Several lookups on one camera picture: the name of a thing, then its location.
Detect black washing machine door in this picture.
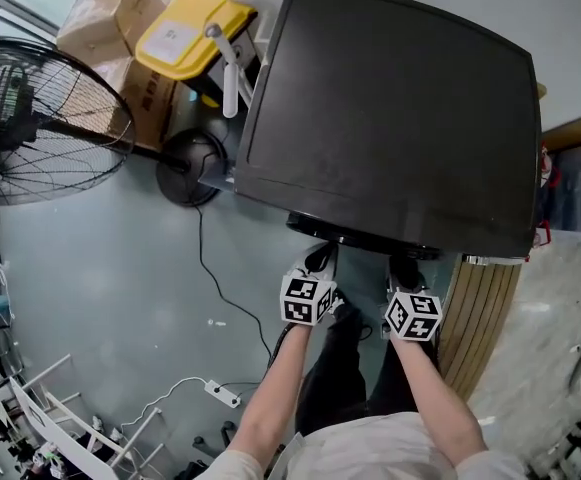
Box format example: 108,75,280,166
285,210,444,262

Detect person's black trousers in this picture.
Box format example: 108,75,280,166
293,291,442,438

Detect black fan cable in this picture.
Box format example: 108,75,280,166
194,204,275,365

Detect clear plastic sheet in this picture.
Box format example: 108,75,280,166
468,226,581,470

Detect white power strip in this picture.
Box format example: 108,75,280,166
203,378,243,410

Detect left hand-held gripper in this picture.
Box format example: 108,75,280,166
278,243,340,328

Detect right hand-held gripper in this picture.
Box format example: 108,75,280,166
382,256,445,343

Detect white water tap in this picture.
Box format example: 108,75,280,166
203,22,245,120

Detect white power strip cable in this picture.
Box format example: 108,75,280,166
118,374,209,430

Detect person's black shoe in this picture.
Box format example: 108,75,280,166
326,288,372,340

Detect wooden slat platform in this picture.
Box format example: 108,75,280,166
436,253,523,404

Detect yellow lidded bin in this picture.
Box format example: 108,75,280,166
134,0,260,110

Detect person's left forearm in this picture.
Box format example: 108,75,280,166
224,321,315,463

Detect black pedestal fan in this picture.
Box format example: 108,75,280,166
0,34,229,209

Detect small brown cardboard box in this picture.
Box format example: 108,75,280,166
539,106,581,153

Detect white table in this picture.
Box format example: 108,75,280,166
7,351,167,480

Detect black washing machine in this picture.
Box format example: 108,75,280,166
232,0,543,260

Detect flat-topped brown cardboard box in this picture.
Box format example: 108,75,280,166
55,0,170,68

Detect person's white shirt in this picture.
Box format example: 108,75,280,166
193,411,530,480

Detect person's right forearm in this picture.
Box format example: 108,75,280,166
388,336,490,470

